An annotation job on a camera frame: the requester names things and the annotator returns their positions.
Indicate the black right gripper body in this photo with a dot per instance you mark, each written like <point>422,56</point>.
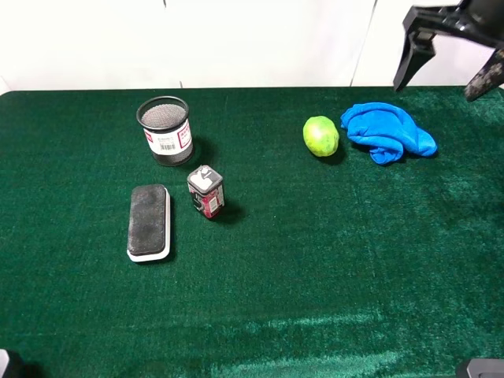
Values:
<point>476,21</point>

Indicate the black white board eraser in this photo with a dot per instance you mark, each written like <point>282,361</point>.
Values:
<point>149,229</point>

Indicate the red black gum bottle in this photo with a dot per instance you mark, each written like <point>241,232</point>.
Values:
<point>207,192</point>

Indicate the black mesh pen holder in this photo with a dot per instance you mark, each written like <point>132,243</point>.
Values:
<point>165,123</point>

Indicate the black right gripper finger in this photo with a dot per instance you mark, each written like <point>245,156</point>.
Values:
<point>418,49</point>
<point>488,78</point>

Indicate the blue cloth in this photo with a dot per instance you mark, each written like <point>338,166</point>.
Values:
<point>388,131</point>

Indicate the green lime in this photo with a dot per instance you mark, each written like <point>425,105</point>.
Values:
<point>320,136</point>

